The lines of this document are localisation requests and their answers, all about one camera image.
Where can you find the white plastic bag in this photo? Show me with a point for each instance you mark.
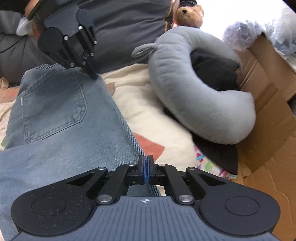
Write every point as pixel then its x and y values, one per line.
pixel 242 34

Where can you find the light blue denim pants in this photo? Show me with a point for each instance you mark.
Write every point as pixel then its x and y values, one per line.
pixel 57 127

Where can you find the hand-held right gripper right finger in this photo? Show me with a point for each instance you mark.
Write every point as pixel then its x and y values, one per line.
pixel 151 170

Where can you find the colourful patterned cloth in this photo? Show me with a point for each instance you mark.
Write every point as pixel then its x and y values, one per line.
pixel 208 164

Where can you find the person's left hand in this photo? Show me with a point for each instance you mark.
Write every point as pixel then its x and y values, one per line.
pixel 30 8

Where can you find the flattened cardboard sheet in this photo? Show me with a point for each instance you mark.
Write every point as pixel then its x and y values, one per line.
pixel 272 150

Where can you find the grey neck pillow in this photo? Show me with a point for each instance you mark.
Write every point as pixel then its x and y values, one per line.
pixel 196 92

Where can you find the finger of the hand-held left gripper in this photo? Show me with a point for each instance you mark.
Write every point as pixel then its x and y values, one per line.
pixel 89 71
pixel 93 48

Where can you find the black cloth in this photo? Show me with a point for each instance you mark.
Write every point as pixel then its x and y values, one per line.
pixel 215 74

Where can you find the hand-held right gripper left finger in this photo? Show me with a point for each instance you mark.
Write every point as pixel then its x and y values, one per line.
pixel 141 170

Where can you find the cream bear print bed sheet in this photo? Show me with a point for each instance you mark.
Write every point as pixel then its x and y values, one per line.
pixel 138 92

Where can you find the brown teddy bear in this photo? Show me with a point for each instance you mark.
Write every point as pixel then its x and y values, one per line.
pixel 188 14

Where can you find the dark grey pillow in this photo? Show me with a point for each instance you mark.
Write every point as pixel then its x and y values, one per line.
pixel 127 30

